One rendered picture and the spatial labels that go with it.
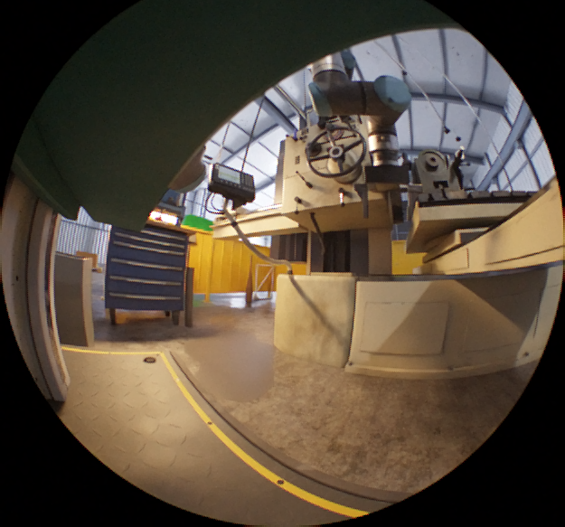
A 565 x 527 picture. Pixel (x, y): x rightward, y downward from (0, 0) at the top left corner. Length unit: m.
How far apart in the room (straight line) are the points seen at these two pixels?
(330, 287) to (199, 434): 1.02
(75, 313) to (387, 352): 1.54
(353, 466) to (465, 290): 0.95
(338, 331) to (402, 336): 0.40
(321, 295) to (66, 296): 1.36
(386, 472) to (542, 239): 0.67
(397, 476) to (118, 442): 0.66
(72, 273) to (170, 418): 0.70
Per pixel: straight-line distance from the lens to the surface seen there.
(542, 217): 0.42
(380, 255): 1.70
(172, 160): 0.16
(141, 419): 0.39
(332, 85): 0.44
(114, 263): 1.69
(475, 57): 9.20
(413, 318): 1.09
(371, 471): 0.71
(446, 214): 0.96
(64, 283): 0.93
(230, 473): 0.31
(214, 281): 3.36
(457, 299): 1.15
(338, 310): 1.13
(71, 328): 0.98
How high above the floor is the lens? 0.60
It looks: 10 degrees up
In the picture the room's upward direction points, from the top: 3 degrees clockwise
